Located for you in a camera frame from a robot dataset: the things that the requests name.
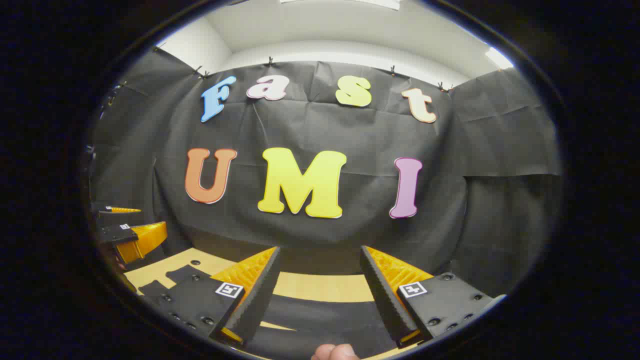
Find dark grey jeans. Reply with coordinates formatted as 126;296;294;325
137;265;401;360

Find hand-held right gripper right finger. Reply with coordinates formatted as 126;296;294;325
360;245;506;349

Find black backdrop cloth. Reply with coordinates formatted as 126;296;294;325
90;47;563;301

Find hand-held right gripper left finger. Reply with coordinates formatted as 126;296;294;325
142;246;282;348

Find ceiling light panel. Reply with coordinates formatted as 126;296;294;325
280;0;402;11
485;46;515;70

